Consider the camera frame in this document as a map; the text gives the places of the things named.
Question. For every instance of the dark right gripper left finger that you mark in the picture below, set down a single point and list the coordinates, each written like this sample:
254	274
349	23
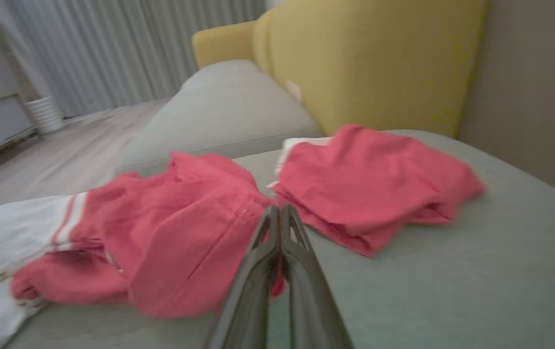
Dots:
248	300

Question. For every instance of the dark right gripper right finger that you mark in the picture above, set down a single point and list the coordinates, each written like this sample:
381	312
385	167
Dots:
311	305

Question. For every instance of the red white basketball jersey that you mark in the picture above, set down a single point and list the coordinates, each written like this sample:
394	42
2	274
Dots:
171	252

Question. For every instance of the red basketball shorts number 23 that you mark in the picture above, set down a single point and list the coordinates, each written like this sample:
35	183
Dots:
369	184

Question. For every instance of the large grey sofa seat cushion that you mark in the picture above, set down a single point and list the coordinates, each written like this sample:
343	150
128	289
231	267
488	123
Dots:
452	291

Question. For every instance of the small grey sofa seat cushion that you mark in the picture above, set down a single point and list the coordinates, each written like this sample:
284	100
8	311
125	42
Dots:
229	111

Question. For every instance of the white sofa label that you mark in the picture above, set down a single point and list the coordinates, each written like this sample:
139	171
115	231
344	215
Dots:
294	91

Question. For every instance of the yellow sofa backrest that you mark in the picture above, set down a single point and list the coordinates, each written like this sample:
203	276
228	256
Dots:
379	58

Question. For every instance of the yellow sofa armrest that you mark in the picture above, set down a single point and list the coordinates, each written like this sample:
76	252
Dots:
222	43

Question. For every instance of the white ribbed bin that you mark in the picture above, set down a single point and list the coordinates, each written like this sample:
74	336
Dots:
45	116

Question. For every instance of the grey pleated curtain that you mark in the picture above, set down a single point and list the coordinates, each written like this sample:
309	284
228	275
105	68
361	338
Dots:
113	48

